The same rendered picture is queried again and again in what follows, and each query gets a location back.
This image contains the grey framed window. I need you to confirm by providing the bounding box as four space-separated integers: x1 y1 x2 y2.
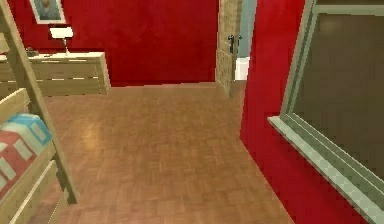
267 0 384 224

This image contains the wooden bunk bed frame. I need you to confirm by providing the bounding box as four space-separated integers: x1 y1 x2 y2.
0 0 80 224

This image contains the white framed wall picture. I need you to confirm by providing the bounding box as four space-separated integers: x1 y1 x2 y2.
29 0 67 25

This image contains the black door handle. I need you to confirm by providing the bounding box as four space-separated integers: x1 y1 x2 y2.
227 34 244 55

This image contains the light wooden chest of drawers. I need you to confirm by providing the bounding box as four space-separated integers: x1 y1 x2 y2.
0 51 112 100

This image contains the white table lamp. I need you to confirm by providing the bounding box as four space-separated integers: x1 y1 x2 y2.
49 25 74 56

